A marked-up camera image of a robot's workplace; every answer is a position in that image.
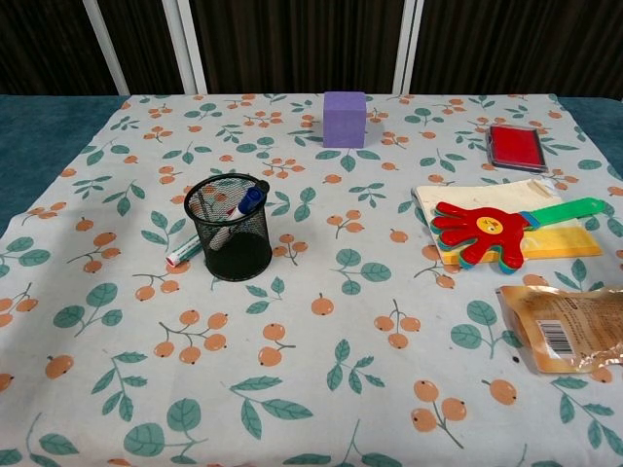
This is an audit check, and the red cap marker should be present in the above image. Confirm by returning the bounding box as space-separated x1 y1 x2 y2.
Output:
165 235 202 268

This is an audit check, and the blue cap marker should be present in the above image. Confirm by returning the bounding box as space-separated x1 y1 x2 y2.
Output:
208 179 271 252

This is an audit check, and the black mesh pen holder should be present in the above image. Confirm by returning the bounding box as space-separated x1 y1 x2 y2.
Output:
183 174 273 282

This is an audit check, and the red hand clapper toy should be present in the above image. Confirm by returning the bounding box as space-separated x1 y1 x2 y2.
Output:
428 196 605 272

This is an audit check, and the floral fruit print tablecloth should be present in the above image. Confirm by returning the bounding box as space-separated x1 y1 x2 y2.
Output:
0 91 623 467

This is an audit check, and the purple foam cube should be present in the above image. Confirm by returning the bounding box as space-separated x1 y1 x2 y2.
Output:
322 90 367 149

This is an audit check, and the red ink pad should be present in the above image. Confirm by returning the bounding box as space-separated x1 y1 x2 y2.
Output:
486 124 549 174

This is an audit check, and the orange foil snack pouch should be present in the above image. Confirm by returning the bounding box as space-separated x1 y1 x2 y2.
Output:
495 284 623 375

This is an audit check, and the teal table cover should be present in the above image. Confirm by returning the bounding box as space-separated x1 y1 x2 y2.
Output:
0 93 623 237

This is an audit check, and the wide white frame post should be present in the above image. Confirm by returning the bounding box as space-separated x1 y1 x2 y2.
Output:
162 0 208 95

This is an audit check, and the thin white frame post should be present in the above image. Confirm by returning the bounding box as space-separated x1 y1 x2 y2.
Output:
81 0 130 96

